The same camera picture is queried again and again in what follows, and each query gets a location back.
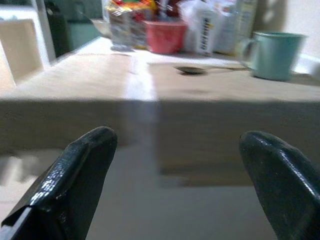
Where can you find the white bag with black print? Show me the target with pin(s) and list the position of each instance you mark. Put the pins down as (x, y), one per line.
(203, 30)

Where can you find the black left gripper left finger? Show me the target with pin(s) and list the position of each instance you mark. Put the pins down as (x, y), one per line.
(75, 175)

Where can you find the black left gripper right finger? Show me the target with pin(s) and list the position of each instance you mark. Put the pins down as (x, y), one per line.
(287, 190)

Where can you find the metal spoon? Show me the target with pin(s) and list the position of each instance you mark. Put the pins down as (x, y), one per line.
(191, 70)

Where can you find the white open shelf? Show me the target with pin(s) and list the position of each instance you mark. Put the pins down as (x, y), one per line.
(22, 45)

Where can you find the red plastic container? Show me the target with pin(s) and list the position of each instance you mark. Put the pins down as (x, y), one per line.
(165, 37)

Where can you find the teal enamel mug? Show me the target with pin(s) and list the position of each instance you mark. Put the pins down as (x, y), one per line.
(275, 57)

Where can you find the brown cardboard box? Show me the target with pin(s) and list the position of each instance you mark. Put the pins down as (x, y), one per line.
(212, 87)

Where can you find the white food package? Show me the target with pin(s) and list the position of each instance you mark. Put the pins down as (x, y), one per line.
(227, 27)

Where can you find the pale tall carton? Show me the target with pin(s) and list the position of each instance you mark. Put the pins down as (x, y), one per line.
(247, 17)

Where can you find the colourful snack bag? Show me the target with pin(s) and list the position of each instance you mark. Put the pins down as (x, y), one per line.
(125, 25)

